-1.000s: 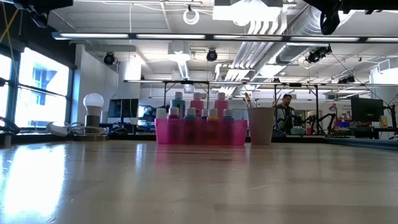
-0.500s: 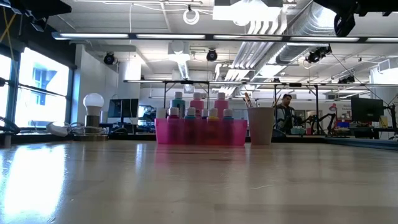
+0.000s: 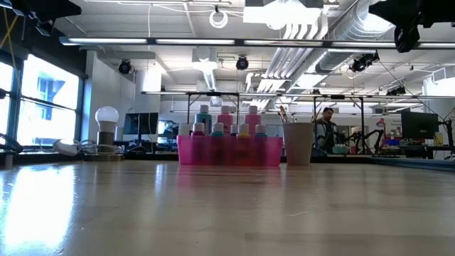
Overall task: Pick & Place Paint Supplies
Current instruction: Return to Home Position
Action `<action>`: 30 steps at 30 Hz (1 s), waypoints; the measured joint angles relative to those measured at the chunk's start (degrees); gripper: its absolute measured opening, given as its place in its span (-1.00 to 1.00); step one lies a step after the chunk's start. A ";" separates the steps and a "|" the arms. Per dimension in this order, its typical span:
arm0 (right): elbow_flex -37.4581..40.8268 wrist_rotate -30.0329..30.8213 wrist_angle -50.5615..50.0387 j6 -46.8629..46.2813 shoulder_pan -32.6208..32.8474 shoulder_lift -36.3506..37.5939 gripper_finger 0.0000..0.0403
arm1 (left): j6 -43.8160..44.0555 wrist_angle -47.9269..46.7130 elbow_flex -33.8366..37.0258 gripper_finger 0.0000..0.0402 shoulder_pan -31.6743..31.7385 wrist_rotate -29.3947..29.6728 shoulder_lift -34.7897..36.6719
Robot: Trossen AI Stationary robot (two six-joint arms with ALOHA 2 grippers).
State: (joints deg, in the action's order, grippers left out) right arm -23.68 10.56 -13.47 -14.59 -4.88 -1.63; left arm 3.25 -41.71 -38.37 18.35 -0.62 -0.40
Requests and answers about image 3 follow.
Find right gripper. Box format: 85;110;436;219
368;0;455;54

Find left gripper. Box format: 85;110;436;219
14;0;83;38

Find large pink paint bottle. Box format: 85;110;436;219
217;105;235;136
245;105;262;137

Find large teal paint bottle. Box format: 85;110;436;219
195;104;213;136

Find small yellow paint bottle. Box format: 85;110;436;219
237;123;252;139

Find large black-framed window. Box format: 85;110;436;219
0;53;86;150

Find red desk lamp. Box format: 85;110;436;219
375;117;388;143

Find black computer monitor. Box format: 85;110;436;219
123;112;160;135
401;111;440;141

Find overhead LED light bar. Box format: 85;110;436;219
58;36;455;50

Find black tripod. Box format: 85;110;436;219
350;129;385;154

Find person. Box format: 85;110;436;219
315;107;341;154

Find beige paper cup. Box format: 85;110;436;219
282;122;316;166

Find pink plastic tray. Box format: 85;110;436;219
176;134;284;167

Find black ceiling-mounted camera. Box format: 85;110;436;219
350;50;380;74

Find white cable with plug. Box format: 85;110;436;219
52;138;124;157

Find white coiled cable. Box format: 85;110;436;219
208;9;229;30

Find black background rig frame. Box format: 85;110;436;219
141;91;438;154

